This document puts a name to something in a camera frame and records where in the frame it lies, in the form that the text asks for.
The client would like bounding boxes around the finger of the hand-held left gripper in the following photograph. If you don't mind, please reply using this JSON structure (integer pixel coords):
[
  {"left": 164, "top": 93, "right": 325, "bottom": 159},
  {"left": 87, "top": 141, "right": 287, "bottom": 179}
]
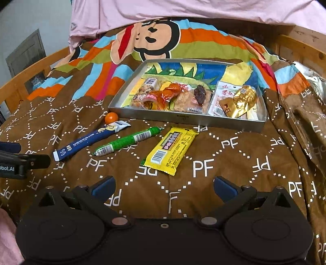
[
  {"left": 0, "top": 150, "right": 51, "bottom": 171},
  {"left": 0, "top": 142, "right": 21, "bottom": 154}
]

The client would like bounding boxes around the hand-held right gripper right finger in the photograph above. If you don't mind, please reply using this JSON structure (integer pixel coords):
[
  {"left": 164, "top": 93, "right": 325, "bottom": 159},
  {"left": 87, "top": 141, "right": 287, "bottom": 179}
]
[{"left": 199, "top": 176, "right": 299, "bottom": 228}]

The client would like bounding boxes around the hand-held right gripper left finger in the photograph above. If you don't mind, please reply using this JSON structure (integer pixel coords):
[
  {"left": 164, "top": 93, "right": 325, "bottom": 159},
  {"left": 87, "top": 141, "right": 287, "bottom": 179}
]
[{"left": 33, "top": 176, "right": 131, "bottom": 228}]

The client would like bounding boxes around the metal tray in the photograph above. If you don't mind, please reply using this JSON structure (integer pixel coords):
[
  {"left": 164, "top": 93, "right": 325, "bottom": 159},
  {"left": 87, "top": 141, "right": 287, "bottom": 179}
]
[{"left": 108, "top": 59, "right": 267, "bottom": 133}]

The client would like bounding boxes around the white and green snack pouch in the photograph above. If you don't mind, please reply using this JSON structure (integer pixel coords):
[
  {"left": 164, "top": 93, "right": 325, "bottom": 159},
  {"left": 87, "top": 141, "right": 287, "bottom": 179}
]
[{"left": 208, "top": 81, "right": 255, "bottom": 118}]

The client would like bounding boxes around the gold foil snack packet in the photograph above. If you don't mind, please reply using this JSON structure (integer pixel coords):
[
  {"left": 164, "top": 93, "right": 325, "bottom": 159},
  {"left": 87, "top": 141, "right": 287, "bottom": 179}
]
[{"left": 219, "top": 86, "right": 256, "bottom": 118}]

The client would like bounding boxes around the red clear dark snack packet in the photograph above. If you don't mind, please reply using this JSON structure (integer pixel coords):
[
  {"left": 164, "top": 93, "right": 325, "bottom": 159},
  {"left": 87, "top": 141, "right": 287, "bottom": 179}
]
[{"left": 190, "top": 85, "right": 212, "bottom": 107}]

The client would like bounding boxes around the orange snack packet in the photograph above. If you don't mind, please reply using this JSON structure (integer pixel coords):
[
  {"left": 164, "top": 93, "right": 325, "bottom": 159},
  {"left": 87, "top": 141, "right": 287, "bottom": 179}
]
[{"left": 145, "top": 83, "right": 189, "bottom": 110}]

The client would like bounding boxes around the printed monkey blanket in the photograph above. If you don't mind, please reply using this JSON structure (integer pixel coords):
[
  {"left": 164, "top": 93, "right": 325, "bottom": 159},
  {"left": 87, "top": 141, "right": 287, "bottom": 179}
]
[{"left": 0, "top": 18, "right": 326, "bottom": 265}]

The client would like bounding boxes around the blue tube packet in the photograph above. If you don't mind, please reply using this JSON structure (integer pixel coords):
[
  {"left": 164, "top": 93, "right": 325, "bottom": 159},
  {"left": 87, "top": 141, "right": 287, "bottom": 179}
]
[{"left": 53, "top": 120, "right": 131, "bottom": 161}]

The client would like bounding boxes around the green sausage stick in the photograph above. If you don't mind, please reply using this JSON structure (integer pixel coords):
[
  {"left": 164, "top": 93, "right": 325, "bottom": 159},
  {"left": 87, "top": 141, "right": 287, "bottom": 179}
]
[{"left": 94, "top": 127, "right": 163, "bottom": 157}]

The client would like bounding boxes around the yellow snack bar packet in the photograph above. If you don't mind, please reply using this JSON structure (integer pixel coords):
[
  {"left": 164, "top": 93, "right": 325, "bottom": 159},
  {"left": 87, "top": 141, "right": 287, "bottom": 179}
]
[{"left": 141, "top": 127, "right": 199, "bottom": 177}]

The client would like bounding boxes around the pink garment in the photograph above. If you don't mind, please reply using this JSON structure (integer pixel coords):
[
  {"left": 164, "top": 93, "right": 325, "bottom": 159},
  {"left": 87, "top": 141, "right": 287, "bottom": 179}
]
[{"left": 0, "top": 208, "right": 24, "bottom": 265}]

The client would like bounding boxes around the meat floss cake packet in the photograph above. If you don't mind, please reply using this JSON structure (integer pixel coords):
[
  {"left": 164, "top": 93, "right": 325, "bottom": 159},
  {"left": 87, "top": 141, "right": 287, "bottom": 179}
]
[{"left": 176, "top": 89, "right": 213, "bottom": 114}]

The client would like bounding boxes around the clear packet of brown snack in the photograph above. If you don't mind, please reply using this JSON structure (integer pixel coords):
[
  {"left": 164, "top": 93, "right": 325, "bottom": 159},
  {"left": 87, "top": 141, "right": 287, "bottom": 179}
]
[{"left": 131, "top": 78, "right": 163, "bottom": 107}]

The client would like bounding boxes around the floral satin quilt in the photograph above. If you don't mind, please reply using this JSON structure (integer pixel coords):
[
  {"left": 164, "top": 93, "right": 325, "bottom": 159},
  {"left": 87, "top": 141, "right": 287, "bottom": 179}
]
[{"left": 293, "top": 61, "right": 326, "bottom": 107}]

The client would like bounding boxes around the pink pillow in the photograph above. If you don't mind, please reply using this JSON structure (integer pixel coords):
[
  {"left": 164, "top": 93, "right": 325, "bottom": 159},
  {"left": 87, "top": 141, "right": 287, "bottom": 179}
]
[{"left": 69, "top": 0, "right": 326, "bottom": 47}]

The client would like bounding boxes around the grey wall panel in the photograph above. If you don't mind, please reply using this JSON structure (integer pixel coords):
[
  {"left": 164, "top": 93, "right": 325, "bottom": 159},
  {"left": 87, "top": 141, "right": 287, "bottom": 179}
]
[{"left": 6, "top": 29, "right": 47, "bottom": 77}]

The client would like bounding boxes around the wooden bed frame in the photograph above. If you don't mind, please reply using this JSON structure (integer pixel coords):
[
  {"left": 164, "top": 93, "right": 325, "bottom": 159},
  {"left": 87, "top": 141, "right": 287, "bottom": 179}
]
[{"left": 0, "top": 24, "right": 326, "bottom": 113}]

